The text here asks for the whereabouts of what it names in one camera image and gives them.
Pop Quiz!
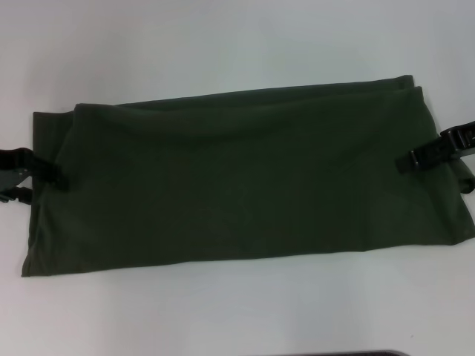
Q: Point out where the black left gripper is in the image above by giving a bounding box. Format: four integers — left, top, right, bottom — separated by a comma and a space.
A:
0, 146, 72, 205

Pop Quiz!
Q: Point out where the dark green FREE t-shirt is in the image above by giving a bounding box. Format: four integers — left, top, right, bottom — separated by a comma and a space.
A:
19, 74, 475, 279

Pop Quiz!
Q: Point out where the dark flat device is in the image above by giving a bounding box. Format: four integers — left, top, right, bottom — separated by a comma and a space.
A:
326, 349, 406, 356

